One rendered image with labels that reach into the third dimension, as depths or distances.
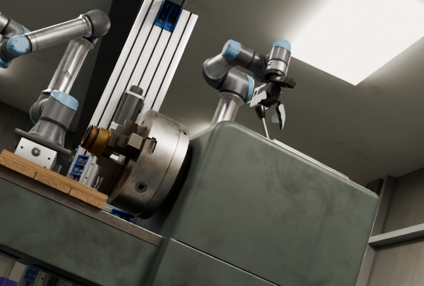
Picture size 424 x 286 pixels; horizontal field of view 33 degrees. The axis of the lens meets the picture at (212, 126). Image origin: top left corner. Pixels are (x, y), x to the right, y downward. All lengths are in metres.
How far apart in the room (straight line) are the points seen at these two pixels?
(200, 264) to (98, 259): 0.28
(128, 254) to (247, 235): 0.34
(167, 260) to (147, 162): 0.28
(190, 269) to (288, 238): 0.32
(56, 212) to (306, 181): 0.74
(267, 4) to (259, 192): 3.18
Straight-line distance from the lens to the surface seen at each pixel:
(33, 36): 2.90
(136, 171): 2.04
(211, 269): 2.01
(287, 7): 5.10
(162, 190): 2.07
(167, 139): 2.08
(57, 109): 2.86
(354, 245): 2.22
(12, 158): 1.94
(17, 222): 1.93
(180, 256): 1.97
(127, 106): 2.99
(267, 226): 2.08
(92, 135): 2.13
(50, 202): 1.95
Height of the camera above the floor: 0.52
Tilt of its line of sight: 20 degrees up
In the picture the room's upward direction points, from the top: 21 degrees clockwise
